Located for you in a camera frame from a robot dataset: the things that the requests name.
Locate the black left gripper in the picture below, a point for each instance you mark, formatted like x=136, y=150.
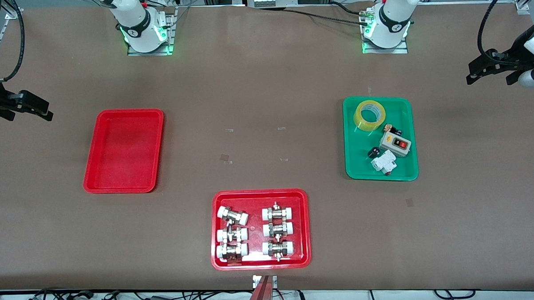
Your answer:
x=514, y=58

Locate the yellow tape roll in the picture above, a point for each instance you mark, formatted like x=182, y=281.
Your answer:
x=367, y=125

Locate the red plastic tray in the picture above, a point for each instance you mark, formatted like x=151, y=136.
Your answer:
x=254, y=199
x=122, y=150

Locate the green plastic tray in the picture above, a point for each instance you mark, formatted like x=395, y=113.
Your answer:
x=358, y=155

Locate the black and orange component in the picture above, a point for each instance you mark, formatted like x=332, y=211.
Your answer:
x=393, y=129

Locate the white circuit breaker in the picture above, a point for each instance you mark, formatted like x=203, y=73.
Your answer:
x=384, y=161

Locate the small black round button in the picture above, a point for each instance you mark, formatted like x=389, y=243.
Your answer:
x=374, y=153

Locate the metal fitting with white caps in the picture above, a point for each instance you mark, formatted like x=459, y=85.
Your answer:
x=277, y=213
x=231, y=235
x=231, y=251
x=233, y=215
x=278, y=229
x=278, y=248

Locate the white power strip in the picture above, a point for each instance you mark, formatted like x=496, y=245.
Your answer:
x=268, y=0

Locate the red and metal bar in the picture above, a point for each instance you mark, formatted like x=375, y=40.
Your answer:
x=261, y=296

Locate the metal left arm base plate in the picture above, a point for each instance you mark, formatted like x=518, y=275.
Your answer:
x=401, y=49

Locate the grey push-button switch box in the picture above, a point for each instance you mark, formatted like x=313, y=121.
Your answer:
x=393, y=143

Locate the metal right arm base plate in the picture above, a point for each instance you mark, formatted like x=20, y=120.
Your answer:
x=170, y=38

